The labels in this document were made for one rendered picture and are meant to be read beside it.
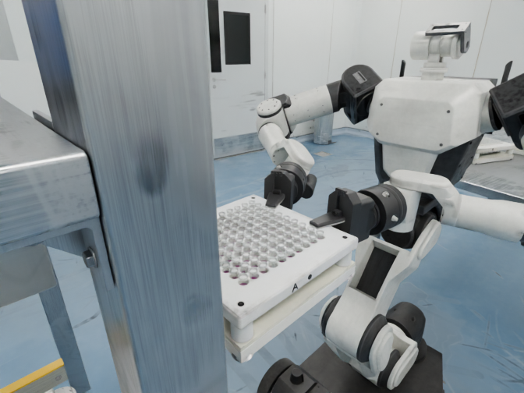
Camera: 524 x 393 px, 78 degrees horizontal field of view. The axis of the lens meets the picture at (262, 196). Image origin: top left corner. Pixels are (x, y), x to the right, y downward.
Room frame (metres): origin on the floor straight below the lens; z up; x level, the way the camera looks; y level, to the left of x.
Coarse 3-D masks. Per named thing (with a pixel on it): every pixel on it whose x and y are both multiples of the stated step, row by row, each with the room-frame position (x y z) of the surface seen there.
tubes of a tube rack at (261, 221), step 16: (224, 224) 0.47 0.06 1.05; (240, 224) 0.47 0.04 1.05; (256, 224) 0.47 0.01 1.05; (272, 224) 0.47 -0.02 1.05; (288, 224) 0.47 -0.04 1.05; (224, 240) 0.43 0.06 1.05; (240, 240) 0.42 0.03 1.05; (256, 240) 0.42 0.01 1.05; (272, 240) 0.42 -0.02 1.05; (288, 240) 0.42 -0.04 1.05; (224, 256) 0.38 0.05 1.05; (240, 256) 0.39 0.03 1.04; (256, 256) 0.37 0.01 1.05; (272, 256) 0.39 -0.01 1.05
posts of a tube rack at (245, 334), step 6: (342, 258) 0.43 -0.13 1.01; (348, 258) 0.43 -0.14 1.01; (336, 264) 0.43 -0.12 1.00; (342, 264) 0.43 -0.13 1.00; (348, 264) 0.43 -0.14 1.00; (252, 324) 0.29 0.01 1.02; (234, 330) 0.28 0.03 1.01; (240, 330) 0.28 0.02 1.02; (246, 330) 0.28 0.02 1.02; (252, 330) 0.29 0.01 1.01; (234, 336) 0.28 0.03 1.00; (240, 336) 0.28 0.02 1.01; (246, 336) 0.28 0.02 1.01; (252, 336) 0.29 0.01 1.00; (240, 342) 0.28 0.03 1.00
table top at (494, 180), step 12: (504, 132) 2.07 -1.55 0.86; (516, 156) 1.53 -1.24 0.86; (468, 168) 1.34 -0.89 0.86; (480, 168) 1.34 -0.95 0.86; (492, 168) 1.34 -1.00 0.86; (504, 168) 1.34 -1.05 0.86; (516, 168) 1.34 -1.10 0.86; (468, 180) 1.19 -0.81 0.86; (480, 180) 1.19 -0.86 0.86; (492, 180) 1.19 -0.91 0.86; (504, 180) 1.19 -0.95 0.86; (516, 180) 1.19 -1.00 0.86; (480, 192) 1.13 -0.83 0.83; (492, 192) 1.10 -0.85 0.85; (504, 192) 1.07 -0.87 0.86; (516, 192) 1.07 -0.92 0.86
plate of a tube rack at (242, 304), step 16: (224, 208) 0.55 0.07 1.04; (320, 240) 0.43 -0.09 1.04; (336, 240) 0.43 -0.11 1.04; (352, 240) 0.43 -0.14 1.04; (304, 256) 0.39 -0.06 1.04; (320, 256) 0.39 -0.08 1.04; (336, 256) 0.40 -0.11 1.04; (240, 272) 0.35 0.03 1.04; (272, 272) 0.35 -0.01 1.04; (288, 272) 0.35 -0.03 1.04; (304, 272) 0.35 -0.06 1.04; (320, 272) 0.37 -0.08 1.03; (224, 288) 0.32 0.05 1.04; (240, 288) 0.32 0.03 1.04; (256, 288) 0.32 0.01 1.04; (272, 288) 0.32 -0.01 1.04; (288, 288) 0.32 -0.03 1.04; (224, 304) 0.29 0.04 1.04; (240, 304) 0.29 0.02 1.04; (256, 304) 0.29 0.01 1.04; (272, 304) 0.31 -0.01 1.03; (240, 320) 0.27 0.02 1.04
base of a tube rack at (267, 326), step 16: (336, 272) 0.41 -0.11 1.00; (352, 272) 0.43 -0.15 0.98; (304, 288) 0.38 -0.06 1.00; (320, 288) 0.38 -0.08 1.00; (288, 304) 0.34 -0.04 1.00; (304, 304) 0.35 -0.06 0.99; (224, 320) 0.31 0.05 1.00; (256, 320) 0.31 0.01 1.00; (272, 320) 0.31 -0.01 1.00; (288, 320) 0.33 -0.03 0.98; (256, 336) 0.29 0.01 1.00; (272, 336) 0.31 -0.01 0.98; (240, 352) 0.27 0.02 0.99
